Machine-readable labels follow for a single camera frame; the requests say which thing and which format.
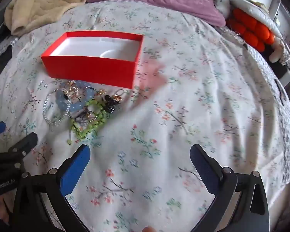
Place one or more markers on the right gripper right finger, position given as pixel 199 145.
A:
pixel 251 212

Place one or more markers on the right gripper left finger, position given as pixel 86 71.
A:
pixel 58 183

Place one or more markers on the black spiky earring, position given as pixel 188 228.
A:
pixel 109 104

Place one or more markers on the small gold earring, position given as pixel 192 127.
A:
pixel 117 98

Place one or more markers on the person's left hand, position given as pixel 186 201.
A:
pixel 4 216

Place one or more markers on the floral bed sheet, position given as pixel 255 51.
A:
pixel 194 84

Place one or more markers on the red cardboard box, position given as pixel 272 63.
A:
pixel 98 56

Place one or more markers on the white plush toy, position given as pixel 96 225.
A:
pixel 278 50

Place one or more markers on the beige quilted blanket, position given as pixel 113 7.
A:
pixel 24 16

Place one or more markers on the orange knotted cushion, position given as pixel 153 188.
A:
pixel 252 31

